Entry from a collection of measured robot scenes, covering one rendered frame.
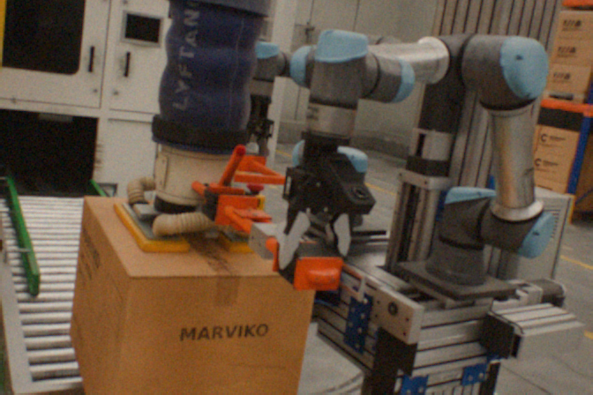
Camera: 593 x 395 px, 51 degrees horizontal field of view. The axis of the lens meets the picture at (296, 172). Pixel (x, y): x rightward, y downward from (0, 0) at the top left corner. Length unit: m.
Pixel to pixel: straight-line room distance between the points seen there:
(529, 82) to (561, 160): 8.02
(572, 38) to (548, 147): 1.52
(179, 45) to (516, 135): 0.74
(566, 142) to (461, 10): 7.48
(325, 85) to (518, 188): 0.66
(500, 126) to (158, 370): 0.85
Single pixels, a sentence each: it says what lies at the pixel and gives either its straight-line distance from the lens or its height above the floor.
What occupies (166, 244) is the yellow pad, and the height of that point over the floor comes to 1.09.
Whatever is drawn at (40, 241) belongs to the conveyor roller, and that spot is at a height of 0.55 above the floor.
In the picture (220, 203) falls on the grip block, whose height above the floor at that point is 1.22.
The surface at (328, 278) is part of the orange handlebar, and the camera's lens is 0.92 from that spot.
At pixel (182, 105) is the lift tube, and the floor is 1.38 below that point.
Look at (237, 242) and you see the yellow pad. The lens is 1.42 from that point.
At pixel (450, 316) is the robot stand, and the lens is 1.60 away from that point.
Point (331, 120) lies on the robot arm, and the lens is 0.91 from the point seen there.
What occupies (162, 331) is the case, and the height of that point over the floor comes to 0.96.
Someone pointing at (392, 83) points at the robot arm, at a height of 1.49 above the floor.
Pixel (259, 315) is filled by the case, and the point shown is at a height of 0.98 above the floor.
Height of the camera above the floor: 1.49
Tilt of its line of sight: 9 degrees down
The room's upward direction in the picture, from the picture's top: 9 degrees clockwise
